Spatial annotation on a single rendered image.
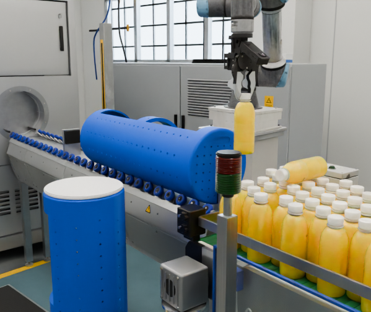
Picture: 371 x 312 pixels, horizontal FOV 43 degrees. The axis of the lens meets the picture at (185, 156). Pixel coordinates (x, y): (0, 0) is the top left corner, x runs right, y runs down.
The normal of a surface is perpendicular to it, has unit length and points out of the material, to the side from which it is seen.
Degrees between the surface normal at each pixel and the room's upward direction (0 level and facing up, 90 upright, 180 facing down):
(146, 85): 90
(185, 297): 90
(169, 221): 71
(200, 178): 90
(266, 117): 90
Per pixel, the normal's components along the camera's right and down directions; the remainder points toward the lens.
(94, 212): 0.40, 0.18
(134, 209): -0.75, -0.21
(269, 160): 0.72, 0.14
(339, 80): -0.69, 0.14
